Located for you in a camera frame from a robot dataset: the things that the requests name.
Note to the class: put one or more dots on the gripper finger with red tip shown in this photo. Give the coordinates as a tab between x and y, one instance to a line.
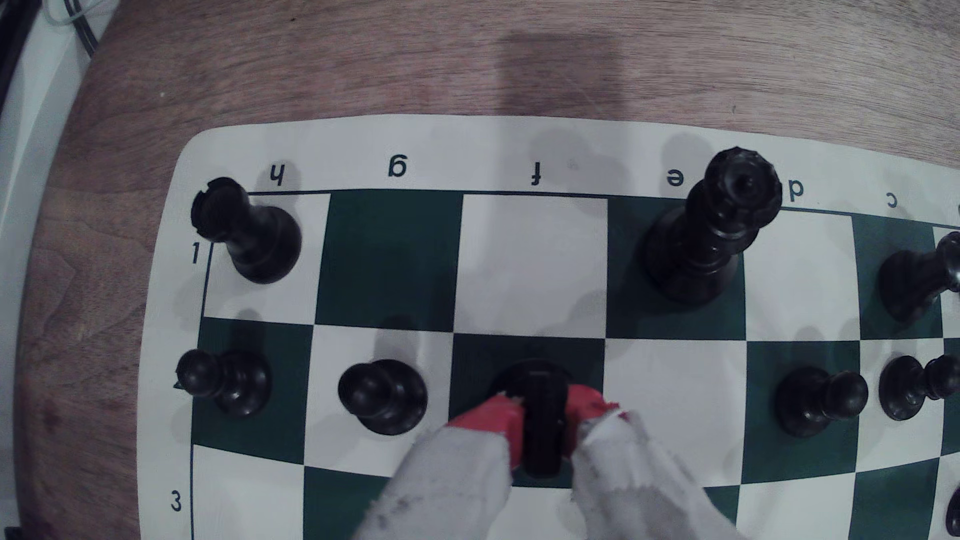
637	480
442	480

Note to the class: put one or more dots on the black pawn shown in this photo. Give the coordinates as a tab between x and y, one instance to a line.
386	397
232	382
541	420
911	386
954	511
817	401

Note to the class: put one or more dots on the green white chess board mat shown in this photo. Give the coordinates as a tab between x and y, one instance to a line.
532	262

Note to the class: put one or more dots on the black queen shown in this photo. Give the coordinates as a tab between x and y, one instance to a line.
712	232

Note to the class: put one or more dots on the black rook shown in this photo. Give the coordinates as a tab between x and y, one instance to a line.
255	240

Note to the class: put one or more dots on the black bishop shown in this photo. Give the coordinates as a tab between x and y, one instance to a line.
915	277

